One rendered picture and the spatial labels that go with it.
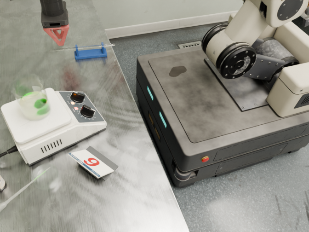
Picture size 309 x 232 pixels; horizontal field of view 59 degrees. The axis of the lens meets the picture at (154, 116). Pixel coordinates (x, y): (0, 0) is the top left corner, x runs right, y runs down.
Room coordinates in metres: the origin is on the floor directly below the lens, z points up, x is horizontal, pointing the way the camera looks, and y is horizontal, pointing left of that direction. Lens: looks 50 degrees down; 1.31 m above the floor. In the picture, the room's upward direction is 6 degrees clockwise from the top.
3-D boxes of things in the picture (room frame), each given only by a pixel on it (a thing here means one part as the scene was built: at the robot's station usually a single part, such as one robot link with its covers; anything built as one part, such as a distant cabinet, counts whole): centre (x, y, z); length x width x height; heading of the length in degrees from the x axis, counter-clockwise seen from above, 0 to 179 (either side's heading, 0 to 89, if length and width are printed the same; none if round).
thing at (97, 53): (0.69, 0.22, 0.77); 0.10 x 0.03 x 0.04; 108
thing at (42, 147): (0.39, 0.24, 0.79); 0.22 x 0.13 x 0.08; 130
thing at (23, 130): (0.37, 0.26, 0.83); 0.12 x 0.12 x 0.01; 40
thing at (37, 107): (0.37, 0.26, 0.88); 0.07 x 0.06 x 0.08; 45
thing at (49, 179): (0.26, 0.22, 0.76); 0.06 x 0.06 x 0.02
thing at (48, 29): (0.67, 0.30, 0.85); 0.07 x 0.07 x 0.09; 18
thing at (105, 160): (0.30, 0.12, 0.77); 0.09 x 0.06 x 0.04; 58
